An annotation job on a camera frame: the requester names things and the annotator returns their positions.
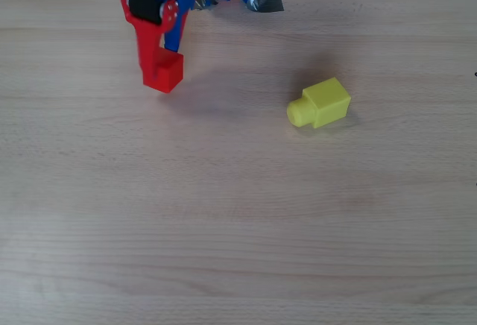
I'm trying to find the red cube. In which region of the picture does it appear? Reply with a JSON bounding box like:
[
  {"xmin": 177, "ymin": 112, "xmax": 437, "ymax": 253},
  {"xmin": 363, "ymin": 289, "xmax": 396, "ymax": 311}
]
[{"xmin": 143, "ymin": 49, "xmax": 185, "ymax": 95}]

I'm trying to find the yellow block with round peg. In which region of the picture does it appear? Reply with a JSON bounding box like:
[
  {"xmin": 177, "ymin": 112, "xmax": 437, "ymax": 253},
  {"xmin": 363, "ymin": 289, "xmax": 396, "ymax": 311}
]
[{"xmin": 285, "ymin": 76, "xmax": 353, "ymax": 130}]

